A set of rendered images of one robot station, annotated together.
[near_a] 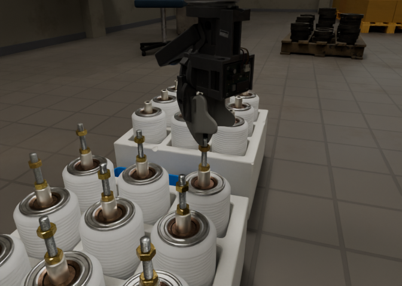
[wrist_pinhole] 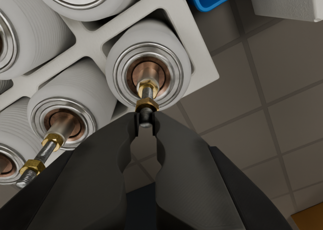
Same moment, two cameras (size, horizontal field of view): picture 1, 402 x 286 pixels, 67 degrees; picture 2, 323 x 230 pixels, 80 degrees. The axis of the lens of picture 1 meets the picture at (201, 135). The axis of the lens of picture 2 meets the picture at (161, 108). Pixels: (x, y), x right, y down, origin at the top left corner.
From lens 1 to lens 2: 0.52 m
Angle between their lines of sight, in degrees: 85
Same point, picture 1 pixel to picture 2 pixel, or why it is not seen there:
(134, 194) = not seen: outside the picture
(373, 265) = (258, 127)
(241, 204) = (200, 81)
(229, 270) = not seen: hidden behind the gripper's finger
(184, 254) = not seen: hidden behind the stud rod
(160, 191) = (91, 19)
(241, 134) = not seen: outside the picture
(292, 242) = (248, 71)
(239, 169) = not seen: outside the picture
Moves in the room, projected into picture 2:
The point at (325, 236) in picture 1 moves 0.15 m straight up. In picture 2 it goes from (273, 89) to (316, 120)
